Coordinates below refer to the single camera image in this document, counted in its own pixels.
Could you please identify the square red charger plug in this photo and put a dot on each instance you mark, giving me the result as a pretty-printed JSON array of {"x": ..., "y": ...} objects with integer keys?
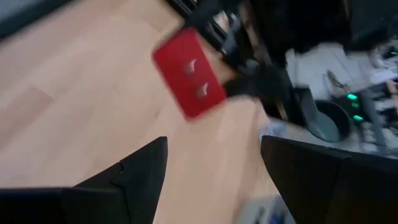
[{"x": 174, "y": 56}]

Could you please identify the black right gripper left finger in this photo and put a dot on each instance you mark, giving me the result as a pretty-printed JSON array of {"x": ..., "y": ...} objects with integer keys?
[{"x": 136, "y": 193}]

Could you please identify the dark round bin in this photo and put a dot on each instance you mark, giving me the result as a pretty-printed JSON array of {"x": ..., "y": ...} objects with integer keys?
[{"x": 329, "y": 124}]

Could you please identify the black device green lights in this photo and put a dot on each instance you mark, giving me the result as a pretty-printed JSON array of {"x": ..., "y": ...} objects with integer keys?
[{"x": 353, "y": 97}]

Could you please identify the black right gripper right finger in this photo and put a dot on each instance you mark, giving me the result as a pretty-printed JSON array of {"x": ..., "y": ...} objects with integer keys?
[{"x": 326, "y": 193}]

